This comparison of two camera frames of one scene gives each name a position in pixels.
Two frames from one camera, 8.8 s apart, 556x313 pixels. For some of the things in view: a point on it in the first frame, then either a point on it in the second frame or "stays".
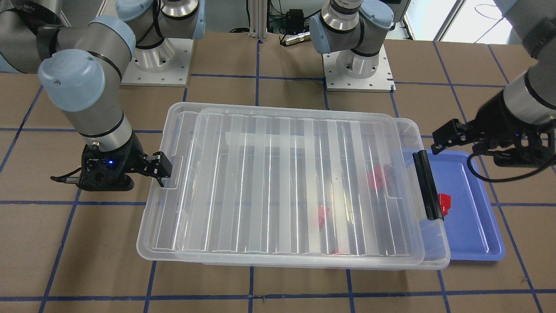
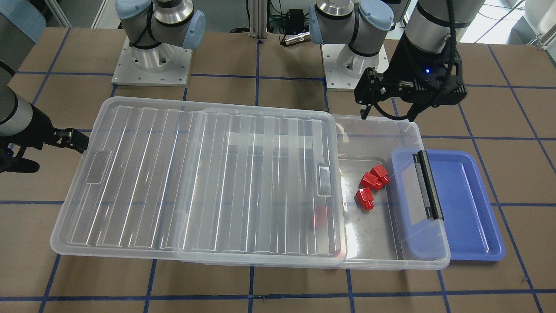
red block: [322, 211] to [381, 173]
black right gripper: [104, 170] to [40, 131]
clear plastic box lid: [280, 181] to [167, 179]
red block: [378, 177] stays
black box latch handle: [427, 184] stays
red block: [445, 202] to [364, 200]
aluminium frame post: [258, 18] stays
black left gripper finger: [454, 132] to [372, 87]
